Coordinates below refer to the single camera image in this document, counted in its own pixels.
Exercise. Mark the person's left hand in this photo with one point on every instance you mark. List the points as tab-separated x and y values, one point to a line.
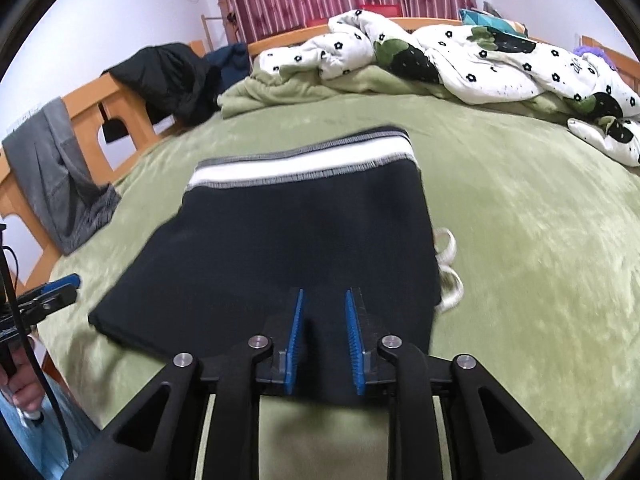
25	392

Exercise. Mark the black pants with white stripe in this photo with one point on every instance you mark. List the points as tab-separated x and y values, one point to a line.
275	235

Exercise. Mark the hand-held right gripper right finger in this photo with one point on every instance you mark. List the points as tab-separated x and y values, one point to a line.
355	345

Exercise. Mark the green bed sheet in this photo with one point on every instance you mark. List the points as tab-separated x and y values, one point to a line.
525	260

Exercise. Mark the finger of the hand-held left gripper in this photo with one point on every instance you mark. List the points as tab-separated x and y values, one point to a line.
61	282
47	305

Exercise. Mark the crumpled green fleece blanket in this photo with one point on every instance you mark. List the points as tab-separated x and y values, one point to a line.
280	92

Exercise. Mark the black jacket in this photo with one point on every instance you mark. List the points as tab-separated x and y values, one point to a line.
165	77

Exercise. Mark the navy blue garment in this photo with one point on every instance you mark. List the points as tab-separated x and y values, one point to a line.
230	65

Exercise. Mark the wooden bed frame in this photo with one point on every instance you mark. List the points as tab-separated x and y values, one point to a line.
85	105

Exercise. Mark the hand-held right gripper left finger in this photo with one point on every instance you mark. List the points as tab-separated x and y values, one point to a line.
295	345

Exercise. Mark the grey garment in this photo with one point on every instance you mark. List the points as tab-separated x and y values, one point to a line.
45	170

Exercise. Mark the purple fluffy item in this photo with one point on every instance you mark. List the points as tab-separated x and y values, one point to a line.
595	55

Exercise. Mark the red box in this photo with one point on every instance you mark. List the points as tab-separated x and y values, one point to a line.
380	10

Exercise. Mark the wooden clothes rack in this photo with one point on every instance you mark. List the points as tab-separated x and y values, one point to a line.
205	27

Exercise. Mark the person's blue jeans leg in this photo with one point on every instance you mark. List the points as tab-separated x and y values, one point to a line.
30	447

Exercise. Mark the white floral quilt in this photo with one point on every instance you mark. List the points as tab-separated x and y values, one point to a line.
500	60

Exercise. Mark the teal patterned pillow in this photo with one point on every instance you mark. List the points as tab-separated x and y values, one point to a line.
490	20

